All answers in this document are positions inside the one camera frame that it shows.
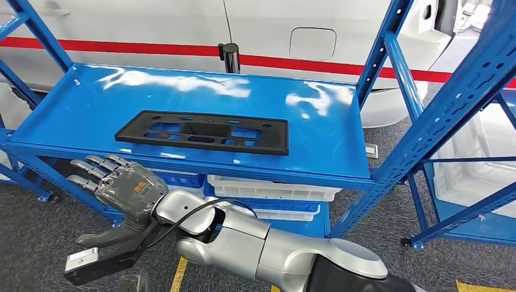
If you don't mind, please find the blue plastic crate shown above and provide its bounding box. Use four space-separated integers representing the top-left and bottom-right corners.
203 182 323 214
155 171 206 189

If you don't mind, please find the black barrier post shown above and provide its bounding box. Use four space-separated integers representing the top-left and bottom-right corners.
218 43 242 75

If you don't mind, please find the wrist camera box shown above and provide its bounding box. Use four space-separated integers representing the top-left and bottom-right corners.
63 229 162 287
117 274 142 292

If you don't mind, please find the large white plastic crate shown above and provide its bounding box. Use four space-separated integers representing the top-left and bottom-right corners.
0 82 31 131
432 102 516 219

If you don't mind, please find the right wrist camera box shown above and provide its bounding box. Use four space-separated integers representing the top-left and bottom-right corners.
63 229 162 287

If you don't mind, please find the black plastic plate part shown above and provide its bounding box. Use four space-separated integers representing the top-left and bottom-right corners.
114 110 290 156

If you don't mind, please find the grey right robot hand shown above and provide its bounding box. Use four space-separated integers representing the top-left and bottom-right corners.
66 154 170 249

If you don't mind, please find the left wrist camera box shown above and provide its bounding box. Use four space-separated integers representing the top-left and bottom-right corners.
117 274 142 292

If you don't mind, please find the white car body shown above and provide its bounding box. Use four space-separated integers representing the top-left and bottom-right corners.
0 0 497 129

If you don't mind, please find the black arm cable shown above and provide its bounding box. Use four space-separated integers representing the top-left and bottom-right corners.
145 198 259 249

